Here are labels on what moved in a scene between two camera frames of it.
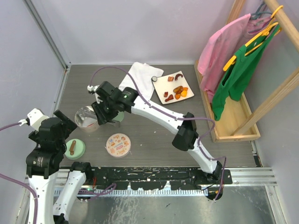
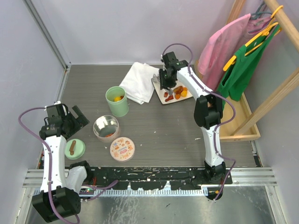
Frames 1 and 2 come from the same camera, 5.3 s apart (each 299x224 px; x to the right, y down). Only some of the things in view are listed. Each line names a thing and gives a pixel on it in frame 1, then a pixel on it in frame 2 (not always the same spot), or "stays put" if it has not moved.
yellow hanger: (271, 25) stays put
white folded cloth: (142, 74) stays put
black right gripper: (102, 117) -> (163, 83)
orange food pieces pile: (180, 91) stays put
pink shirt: (221, 46) stays put
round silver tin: (86, 119) -> (106, 128)
